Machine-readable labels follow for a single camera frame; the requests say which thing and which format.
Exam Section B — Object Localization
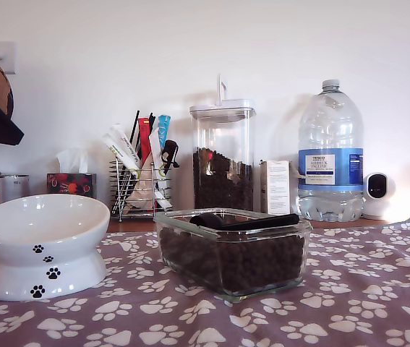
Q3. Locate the white tissue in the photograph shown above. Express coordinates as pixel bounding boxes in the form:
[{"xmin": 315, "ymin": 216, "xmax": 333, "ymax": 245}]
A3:
[{"xmin": 55, "ymin": 147, "xmax": 89, "ymax": 174}]

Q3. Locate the small white cardboard box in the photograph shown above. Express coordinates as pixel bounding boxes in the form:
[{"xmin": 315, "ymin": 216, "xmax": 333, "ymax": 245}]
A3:
[{"xmin": 260, "ymin": 159, "xmax": 292, "ymax": 217}]

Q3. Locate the blue sachet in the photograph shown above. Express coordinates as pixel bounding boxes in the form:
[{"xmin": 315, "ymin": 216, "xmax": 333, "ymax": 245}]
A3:
[{"xmin": 156, "ymin": 114, "xmax": 172, "ymax": 150}]

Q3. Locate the brown cat food kibble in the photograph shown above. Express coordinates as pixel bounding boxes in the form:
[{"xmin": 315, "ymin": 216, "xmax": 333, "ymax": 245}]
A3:
[
  {"xmin": 192, "ymin": 146, "xmax": 255, "ymax": 210},
  {"xmin": 159, "ymin": 213, "xmax": 306, "ymax": 296}
]

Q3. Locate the white paw print cat bowl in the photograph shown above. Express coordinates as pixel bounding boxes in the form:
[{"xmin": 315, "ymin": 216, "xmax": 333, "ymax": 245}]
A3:
[{"xmin": 0, "ymin": 194, "xmax": 111, "ymax": 301}]

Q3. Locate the purple paw print tablecloth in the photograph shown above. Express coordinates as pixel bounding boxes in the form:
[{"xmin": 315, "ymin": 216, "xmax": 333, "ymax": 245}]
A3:
[{"xmin": 0, "ymin": 214, "xmax": 410, "ymax": 347}]

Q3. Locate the white sachet green lettering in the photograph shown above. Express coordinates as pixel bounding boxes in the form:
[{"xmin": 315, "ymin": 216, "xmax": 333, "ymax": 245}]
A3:
[{"xmin": 102, "ymin": 132, "xmax": 141, "ymax": 181}]

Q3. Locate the rectangular clear glass food dish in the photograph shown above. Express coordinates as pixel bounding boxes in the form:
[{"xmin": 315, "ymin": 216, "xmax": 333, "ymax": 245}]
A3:
[{"xmin": 153, "ymin": 207, "xmax": 314, "ymax": 303}]

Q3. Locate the long white sachet green ring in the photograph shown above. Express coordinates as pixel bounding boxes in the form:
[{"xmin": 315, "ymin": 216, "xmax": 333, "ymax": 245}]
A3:
[{"xmin": 148, "ymin": 126, "xmax": 174, "ymax": 212}]

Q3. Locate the black clip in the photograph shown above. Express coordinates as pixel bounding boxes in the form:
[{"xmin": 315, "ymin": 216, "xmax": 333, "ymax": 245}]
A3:
[{"xmin": 160, "ymin": 140, "xmax": 181, "ymax": 173}]

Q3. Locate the small white round camera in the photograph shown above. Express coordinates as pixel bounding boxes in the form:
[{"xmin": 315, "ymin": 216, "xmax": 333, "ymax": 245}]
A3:
[{"xmin": 362, "ymin": 172, "xmax": 396, "ymax": 220}]

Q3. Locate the beige paper packet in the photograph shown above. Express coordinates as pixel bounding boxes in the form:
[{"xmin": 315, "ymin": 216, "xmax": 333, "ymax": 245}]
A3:
[{"xmin": 127, "ymin": 151, "xmax": 155, "ymax": 213}]

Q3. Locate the chrome wire basket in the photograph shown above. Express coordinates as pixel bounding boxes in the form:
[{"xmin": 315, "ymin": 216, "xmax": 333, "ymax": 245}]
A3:
[{"xmin": 109, "ymin": 158, "xmax": 174, "ymax": 222}]

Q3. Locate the black plastic measuring scoop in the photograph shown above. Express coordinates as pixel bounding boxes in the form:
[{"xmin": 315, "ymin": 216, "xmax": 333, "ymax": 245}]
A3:
[{"xmin": 189, "ymin": 212, "xmax": 300, "ymax": 232}]

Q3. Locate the tall clear jar white lid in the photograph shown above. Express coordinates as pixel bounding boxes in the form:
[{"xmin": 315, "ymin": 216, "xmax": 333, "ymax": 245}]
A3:
[{"xmin": 189, "ymin": 74, "xmax": 257, "ymax": 210}]

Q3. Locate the silver tin can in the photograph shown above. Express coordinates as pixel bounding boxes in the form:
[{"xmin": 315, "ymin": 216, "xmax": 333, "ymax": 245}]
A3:
[{"xmin": 1, "ymin": 173, "xmax": 30, "ymax": 202}]

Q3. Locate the large clear water bottle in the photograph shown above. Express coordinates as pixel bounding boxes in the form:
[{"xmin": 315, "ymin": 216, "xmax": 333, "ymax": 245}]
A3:
[{"xmin": 297, "ymin": 79, "xmax": 365, "ymax": 222}]

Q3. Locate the red floral tissue box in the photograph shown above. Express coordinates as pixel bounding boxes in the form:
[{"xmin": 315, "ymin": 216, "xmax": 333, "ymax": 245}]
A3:
[{"xmin": 46, "ymin": 172, "xmax": 97, "ymax": 199}]

